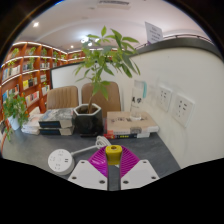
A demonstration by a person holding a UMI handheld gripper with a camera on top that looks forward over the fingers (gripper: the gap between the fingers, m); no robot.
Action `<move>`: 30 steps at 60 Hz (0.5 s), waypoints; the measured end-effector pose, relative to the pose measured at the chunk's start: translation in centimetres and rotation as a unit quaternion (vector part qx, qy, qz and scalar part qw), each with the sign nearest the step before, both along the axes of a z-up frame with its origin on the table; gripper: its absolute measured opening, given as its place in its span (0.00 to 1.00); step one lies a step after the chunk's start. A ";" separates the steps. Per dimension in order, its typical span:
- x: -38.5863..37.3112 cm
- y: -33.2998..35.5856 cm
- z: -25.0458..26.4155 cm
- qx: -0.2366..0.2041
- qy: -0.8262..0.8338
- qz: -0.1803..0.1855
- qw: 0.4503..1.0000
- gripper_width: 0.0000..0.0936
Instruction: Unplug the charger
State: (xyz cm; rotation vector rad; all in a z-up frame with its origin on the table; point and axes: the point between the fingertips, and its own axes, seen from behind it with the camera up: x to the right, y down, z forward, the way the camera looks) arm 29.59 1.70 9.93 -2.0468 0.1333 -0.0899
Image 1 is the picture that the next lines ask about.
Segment red and white book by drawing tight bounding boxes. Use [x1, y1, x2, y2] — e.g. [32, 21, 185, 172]
[103, 130, 151, 140]

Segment white wall socket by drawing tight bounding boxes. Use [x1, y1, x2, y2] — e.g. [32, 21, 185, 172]
[172, 93, 196, 128]
[157, 84, 173, 113]

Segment round white power strip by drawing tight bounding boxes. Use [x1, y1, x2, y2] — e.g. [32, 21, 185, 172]
[47, 148, 76, 176]

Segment white paper sign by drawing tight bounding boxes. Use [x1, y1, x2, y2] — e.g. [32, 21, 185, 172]
[144, 21, 164, 45]

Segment grey-covered dark blue book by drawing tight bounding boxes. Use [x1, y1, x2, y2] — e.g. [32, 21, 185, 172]
[39, 125, 75, 137]
[37, 107, 75, 129]

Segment small plant in white pot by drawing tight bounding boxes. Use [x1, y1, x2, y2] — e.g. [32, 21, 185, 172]
[1, 93, 30, 141]

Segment tall plant in black pot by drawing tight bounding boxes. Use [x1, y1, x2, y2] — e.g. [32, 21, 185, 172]
[72, 25, 141, 136]

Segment white power strip cable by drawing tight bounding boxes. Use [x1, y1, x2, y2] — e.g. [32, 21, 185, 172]
[70, 134, 113, 157]

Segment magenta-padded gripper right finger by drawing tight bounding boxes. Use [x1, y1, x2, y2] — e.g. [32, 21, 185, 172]
[118, 145, 161, 192]

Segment orange bookshelf unit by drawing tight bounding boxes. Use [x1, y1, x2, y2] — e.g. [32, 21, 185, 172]
[0, 41, 86, 125]

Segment yellow charger block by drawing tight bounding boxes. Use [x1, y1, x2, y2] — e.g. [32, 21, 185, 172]
[105, 144, 123, 167]

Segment white partition board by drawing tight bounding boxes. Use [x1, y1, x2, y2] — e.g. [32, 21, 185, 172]
[49, 61, 101, 100]

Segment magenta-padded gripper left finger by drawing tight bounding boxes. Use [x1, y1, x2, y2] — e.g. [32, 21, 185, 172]
[67, 145, 110, 192]

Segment thick beige book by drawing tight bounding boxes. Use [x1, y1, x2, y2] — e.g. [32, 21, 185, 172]
[105, 110, 160, 136]

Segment stack of white books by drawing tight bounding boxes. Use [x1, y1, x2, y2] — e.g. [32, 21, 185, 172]
[20, 113, 44, 136]

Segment ceiling lights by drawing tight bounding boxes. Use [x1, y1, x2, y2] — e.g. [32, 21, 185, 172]
[31, 21, 95, 51]

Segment brown padded chair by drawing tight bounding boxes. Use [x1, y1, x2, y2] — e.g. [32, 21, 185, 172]
[45, 85, 80, 111]
[81, 81, 122, 119]

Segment clear bottle with teal strap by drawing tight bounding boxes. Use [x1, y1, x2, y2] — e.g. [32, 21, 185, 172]
[129, 79, 148, 122]

